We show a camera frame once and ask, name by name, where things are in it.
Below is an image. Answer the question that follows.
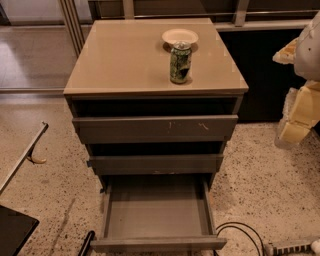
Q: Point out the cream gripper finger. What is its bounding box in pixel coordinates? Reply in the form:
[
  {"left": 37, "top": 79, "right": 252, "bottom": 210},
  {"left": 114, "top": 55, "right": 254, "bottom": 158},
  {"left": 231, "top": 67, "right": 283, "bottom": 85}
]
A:
[{"left": 278, "top": 120, "right": 310, "bottom": 144}]

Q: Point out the grey bottom drawer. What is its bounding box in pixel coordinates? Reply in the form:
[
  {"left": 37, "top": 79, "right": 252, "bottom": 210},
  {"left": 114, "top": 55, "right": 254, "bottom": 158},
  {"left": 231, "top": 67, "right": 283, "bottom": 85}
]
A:
[{"left": 91, "top": 174, "right": 226, "bottom": 253}]

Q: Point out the grey drawer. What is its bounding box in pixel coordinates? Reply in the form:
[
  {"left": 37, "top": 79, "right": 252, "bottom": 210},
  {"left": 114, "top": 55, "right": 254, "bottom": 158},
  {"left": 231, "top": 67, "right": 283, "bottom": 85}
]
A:
[
  {"left": 91, "top": 174, "right": 226, "bottom": 253},
  {"left": 89, "top": 154, "right": 223, "bottom": 175},
  {"left": 72, "top": 115, "right": 238, "bottom": 144}
]

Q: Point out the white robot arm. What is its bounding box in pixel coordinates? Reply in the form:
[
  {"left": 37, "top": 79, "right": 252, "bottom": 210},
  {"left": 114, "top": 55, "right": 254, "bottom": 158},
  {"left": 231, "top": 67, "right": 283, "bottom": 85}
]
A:
[{"left": 272, "top": 12, "right": 320, "bottom": 145}]

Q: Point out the grey middle drawer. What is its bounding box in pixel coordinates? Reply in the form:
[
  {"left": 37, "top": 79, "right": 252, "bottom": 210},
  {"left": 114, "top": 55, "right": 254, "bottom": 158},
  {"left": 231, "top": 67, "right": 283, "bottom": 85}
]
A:
[{"left": 89, "top": 154, "right": 223, "bottom": 175}]

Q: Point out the grey top drawer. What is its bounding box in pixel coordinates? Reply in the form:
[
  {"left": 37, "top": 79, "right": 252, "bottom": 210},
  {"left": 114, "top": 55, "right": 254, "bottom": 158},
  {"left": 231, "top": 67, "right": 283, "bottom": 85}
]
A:
[{"left": 72, "top": 115, "right": 238, "bottom": 144}]

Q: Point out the grey drawer cabinet beige top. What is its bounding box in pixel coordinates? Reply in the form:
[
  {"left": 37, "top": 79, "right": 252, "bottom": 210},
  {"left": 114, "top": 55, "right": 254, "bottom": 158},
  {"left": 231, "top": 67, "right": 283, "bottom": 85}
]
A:
[{"left": 63, "top": 17, "right": 250, "bottom": 194}]

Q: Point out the white power strip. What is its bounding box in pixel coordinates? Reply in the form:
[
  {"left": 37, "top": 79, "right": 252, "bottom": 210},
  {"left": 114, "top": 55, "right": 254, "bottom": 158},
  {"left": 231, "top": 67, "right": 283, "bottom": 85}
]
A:
[{"left": 264, "top": 237, "right": 320, "bottom": 256}]

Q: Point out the green soda can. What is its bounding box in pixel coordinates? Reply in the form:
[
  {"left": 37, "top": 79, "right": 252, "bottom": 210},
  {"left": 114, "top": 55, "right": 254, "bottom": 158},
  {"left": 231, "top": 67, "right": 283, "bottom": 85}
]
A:
[{"left": 170, "top": 41, "right": 192, "bottom": 84}]

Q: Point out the white paper bowl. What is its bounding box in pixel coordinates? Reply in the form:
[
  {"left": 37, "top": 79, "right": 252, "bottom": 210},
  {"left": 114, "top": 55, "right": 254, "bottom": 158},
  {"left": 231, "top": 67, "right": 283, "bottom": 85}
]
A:
[{"left": 162, "top": 29, "right": 199, "bottom": 45}]

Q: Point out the black panel corner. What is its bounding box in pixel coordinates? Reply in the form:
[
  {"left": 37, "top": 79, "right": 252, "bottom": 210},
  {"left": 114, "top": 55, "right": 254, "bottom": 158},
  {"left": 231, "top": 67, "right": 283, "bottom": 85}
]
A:
[{"left": 0, "top": 206, "right": 39, "bottom": 256}]

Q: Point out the black cable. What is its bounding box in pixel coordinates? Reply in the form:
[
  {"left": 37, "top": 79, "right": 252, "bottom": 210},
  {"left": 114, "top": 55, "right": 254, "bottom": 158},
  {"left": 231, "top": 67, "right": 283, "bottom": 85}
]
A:
[{"left": 213, "top": 221, "right": 266, "bottom": 256}]

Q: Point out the black curved handle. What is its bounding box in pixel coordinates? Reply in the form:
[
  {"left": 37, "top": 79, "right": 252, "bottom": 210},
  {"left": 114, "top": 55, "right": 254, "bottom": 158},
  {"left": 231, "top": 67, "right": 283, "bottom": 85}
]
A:
[{"left": 78, "top": 230, "right": 95, "bottom": 256}]

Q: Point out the metal railing frame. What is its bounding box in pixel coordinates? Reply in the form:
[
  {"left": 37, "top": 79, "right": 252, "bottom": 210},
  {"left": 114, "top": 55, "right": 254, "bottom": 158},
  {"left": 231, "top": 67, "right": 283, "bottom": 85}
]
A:
[{"left": 58, "top": 0, "right": 320, "bottom": 58}]

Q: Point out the metal table leg frame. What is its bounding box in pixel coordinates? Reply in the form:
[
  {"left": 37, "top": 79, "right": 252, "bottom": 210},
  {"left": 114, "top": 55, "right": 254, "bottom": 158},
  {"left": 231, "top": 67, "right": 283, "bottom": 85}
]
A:
[{"left": 0, "top": 122, "right": 49, "bottom": 195}]

